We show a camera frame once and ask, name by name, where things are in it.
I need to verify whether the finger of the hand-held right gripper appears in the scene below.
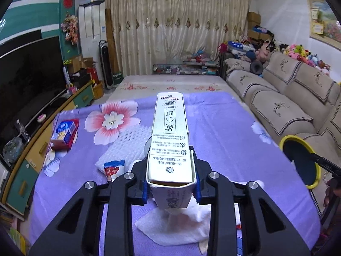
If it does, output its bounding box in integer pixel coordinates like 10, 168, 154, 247
309, 151, 341, 178

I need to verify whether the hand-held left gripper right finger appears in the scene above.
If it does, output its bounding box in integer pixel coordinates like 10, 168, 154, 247
190, 145, 311, 256

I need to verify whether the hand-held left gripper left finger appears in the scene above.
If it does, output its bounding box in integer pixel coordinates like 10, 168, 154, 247
29, 151, 150, 256

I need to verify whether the yellow rimmed dark trash bin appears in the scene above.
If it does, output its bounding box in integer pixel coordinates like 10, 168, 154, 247
279, 135, 321, 190

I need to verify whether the white tissue paper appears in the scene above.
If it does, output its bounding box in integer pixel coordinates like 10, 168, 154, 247
134, 200, 212, 246

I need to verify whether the white foam fruit net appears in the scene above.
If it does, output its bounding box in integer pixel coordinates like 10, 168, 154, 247
96, 125, 153, 175

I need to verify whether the white floral carton box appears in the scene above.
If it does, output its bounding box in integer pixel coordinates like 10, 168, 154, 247
146, 92, 198, 215

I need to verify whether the small white red packet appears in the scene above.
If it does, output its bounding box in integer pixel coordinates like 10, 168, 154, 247
103, 159, 126, 183

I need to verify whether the purple floral blanket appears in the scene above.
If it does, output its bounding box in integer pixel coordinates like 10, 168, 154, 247
28, 92, 321, 256

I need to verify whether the beige sofa with deer covers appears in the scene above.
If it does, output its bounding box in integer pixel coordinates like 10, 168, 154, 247
222, 51, 341, 219

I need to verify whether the blue and red box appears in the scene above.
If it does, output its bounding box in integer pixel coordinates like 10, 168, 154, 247
50, 119, 80, 150

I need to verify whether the cream floral mattress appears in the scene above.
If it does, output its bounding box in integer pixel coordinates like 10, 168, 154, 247
107, 75, 240, 104

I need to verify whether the yellow crate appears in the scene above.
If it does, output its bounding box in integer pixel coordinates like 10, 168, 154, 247
92, 81, 104, 99

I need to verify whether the pile of plush toys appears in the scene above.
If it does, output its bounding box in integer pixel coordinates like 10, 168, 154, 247
256, 39, 332, 76

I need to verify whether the dark neck pillow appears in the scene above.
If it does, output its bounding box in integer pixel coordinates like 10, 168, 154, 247
250, 60, 264, 75

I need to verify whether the green yellow television cabinet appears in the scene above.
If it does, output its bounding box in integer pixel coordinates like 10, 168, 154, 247
0, 81, 94, 214

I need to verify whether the low shelf with books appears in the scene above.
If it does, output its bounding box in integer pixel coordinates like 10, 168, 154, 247
153, 59, 221, 76

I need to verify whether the black tower fan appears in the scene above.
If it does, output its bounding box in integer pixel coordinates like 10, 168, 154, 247
98, 40, 114, 90

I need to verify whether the clear water bottle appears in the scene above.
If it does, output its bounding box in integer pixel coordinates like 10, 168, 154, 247
16, 120, 30, 142

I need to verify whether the glass ashtray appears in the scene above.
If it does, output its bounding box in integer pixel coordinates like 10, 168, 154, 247
3, 138, 23, 163

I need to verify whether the pile of books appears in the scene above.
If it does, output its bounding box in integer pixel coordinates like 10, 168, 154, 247
0, 208, 27, 256

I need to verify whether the blue white starred bag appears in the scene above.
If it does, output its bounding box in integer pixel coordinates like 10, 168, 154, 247
226, 41, 256, 55

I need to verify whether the open cardboard box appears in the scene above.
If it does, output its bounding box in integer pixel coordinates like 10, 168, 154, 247
68, 56, 94, 72

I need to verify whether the cream patterned curtain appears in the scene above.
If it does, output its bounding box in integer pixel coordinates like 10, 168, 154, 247
104, 0, 252, 76

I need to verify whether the large black television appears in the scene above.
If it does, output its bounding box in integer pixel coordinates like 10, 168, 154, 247
0, 35, 71, 139

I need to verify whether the white standing air conditioner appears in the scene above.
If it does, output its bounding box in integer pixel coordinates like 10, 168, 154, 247
78, 0, 107, 67

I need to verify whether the hanging dried flower decoration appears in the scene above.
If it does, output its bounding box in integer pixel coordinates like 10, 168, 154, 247
61, 13, 80, 44

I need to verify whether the framed flower wall picture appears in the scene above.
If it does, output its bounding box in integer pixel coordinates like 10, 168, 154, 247
306, 0, 341, 43

